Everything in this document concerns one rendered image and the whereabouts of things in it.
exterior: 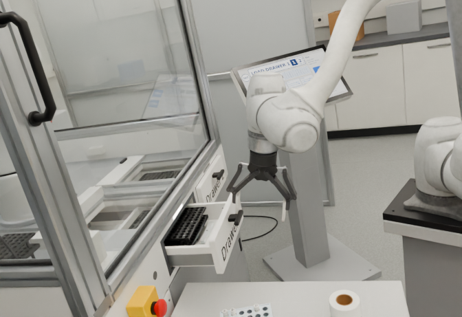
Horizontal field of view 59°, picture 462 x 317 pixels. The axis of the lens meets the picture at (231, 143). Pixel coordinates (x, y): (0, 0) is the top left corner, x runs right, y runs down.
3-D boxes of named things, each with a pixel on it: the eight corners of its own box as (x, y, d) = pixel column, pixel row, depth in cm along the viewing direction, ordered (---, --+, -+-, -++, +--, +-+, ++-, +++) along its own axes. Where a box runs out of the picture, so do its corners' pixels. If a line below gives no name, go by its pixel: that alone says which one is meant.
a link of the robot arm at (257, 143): (251, 122, 116) (249, 141, 118) (245, 133, 107) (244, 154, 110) (283, 125, 114) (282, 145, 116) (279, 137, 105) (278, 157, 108)
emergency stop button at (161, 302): (170, 309, 95) (166, 294, 94) (163, 322, 92) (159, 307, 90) (158, 309, 96) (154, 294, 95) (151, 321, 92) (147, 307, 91)
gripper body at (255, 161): (280, 145, 115) (278, 175, 119) (250, 142, 117) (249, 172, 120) (277, 155, 108) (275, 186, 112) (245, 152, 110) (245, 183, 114)
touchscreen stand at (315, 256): (381, 275, 216) (365, 86, 183) (309, 311, 202) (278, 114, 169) (325, 234, 260) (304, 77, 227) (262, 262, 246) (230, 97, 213)
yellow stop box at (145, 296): (165, 309, 98) (157, 284, 95) (153, 333, 91) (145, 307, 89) (146, 309, 99) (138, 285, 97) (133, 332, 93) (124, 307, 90)
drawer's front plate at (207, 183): (226, 179, 168) (221, 154, 164) (207, 216, 141) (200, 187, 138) (222, 179, 168) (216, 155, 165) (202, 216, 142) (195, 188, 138)
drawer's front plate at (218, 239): (243, 217, 135) (237, 188, 132) (223, 275, 109) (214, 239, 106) (238, 218, 136) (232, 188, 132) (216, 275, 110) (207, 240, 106)
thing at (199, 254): (236, 216, 134) (233, 200, 132) (216, 266, 111) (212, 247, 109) (127, 223, 145) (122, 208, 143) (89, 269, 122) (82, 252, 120)
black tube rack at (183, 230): (210, 223, 132) (205, 206, 130) (193, 257, 116) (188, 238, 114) (148, 227, 138) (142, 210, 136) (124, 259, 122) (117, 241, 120)
